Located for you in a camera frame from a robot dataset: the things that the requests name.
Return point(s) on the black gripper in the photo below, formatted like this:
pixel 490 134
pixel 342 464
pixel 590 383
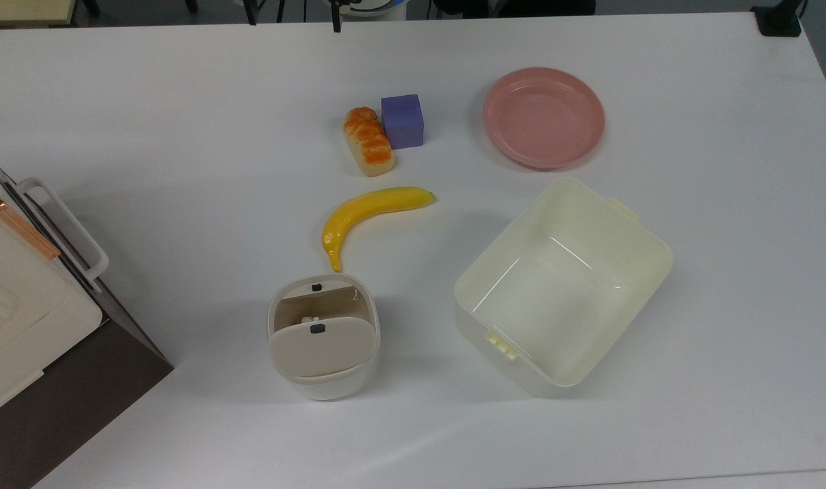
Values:
pixel 337 5

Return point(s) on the small white lidded trash can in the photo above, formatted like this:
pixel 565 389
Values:
pixel 321 353

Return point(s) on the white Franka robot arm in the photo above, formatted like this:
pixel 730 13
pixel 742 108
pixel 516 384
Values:
pixel 382 8

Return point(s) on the black metal leg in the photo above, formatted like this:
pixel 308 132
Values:
pixel 280 8
pixel 250 11

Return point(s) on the purple foam cube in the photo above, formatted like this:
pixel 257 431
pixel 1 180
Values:
pixel 403 122

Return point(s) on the toy bread loaf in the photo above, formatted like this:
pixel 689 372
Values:
pixel 369 144

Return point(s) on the yellow toy banana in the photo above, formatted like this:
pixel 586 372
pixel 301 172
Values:
pixel 358 210

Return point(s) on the pink plastic plate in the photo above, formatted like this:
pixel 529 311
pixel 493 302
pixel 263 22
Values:
pixel 543 119

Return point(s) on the beige desk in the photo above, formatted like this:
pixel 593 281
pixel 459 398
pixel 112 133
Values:
pixel 22 10

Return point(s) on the cream plastic storage box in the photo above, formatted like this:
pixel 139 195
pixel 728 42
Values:
pixel 562 292

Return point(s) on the white countertop appliance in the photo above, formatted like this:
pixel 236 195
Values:
pixel 19 312

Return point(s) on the dark brown wooden box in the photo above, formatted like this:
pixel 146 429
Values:
pixel 80 401

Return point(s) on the black camera stand base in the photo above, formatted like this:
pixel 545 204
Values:
pixel 778 19

